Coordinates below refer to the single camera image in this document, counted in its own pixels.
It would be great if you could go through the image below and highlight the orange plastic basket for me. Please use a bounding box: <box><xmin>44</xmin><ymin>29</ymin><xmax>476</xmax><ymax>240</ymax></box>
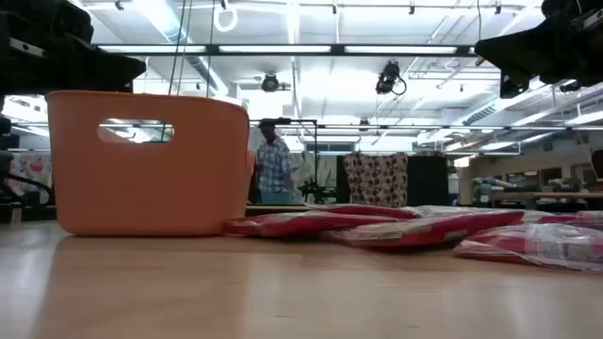
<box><xmin>45</xmin><ymin>89</ymin><xmax>256</xmax><ymax>237</ymax></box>

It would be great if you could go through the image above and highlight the white ceiling duct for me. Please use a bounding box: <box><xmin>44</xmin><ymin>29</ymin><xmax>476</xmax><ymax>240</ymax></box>
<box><xmin>134</xmin><ymin>0</ymin><xmax>232</xmax><ymax>95</ymax></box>

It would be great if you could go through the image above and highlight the long ceiling light rail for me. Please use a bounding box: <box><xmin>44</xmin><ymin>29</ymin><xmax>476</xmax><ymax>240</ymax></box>
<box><xmin>248</xmin><ymin>122</ymin><xmax>603</xmax><ymax>133</ymax></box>

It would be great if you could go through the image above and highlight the person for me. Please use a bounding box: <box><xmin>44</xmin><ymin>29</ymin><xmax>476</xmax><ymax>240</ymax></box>
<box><xmin>253</xmin><ymin>120</ymin><xmax>294</xmax><ymax>206</ymax></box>

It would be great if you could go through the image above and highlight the round black ceiling camera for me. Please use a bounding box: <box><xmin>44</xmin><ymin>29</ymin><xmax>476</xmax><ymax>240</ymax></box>
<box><xmin>260</xmin><ymin>73</ymin><xmax>281</xmax><ymax>93</ymax></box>

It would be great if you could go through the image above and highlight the thin hanging cable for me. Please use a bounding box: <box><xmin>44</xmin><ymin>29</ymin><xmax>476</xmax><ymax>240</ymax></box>
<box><xmin>176</xmin><ymin>0</ymin><xmax>194</xmax><ymax>95</ymax></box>
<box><xmin>167</xmin><ymin>0</ymin><xmax>187</xmax><ymax>95</ymax></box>

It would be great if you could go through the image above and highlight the overhead light bar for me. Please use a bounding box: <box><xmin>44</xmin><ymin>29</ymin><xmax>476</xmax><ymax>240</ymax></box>
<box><xmin>93</xmin><ymin>43</ymin><xmax>478</xmax><ymax>57</ymax></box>

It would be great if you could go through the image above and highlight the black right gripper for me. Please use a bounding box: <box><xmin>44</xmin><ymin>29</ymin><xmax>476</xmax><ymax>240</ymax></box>
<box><xmin>474</xmin><ymin>0</ymin><xmax>603</xmax><ymax>99</ymax></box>

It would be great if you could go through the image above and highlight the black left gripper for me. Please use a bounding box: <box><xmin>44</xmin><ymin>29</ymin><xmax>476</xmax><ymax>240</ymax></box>
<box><xmin>0</xmin><ymin>0</ymin><xmax>147</xmax><ymax>95</ymax></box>

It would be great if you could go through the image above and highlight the wooden workbench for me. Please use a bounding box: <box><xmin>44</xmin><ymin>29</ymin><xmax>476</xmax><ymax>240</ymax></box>
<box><xmin>470</xmin><ymin>162</ymin><xmax>603</xmax><ymax>212</ymax></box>

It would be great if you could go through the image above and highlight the red popcorn bag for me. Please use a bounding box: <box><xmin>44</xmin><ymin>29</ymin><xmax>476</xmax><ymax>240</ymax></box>
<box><xmin>319</xmin><ymin>210</ymin><xmax>527</xmax><ymax>250</ymax></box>
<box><xmin>224</xmin><ymin>210</ymin><xmax>401</xmax><ymax>237</ymax></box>
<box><xmin>517</xmin><ymin>210</ymin><xmax>603</xmax><ymax>232</ymax></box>
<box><xmin>454</xmin><ymin>223</ymin><xmax>603</xmax><ymax>273</ymax></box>
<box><xmin>305</xmin><ymin>202</ymin><xmax>420</xmax><ymax>220</ymax></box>

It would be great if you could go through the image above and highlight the black cabinet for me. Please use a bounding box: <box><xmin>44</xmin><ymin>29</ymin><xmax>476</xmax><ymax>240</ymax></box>
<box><xmin>407</xmin><ymin>154</ymin><xmax>449</xmax><ymax>207</ymax></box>

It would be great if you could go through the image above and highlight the hanging black camera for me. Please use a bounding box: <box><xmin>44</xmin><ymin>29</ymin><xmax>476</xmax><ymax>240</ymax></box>
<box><xmin>374</xmin><ymin>60</ymin><xmax>408</xmax><ymax>96</ymax></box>

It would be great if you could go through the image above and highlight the white cable ring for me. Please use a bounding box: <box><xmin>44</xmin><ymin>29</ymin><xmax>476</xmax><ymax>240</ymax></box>
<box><xmin>212</xmin><ymin>0</ymin><xmax>239</xmax><ymax>33</ymax></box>

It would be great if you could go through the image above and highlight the patterned fabric cover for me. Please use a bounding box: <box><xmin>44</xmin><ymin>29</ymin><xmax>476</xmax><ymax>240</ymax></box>
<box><xmin>342</xmin><ymin>152</ymin><xmax>409</xmax><ymax>209</ymax></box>

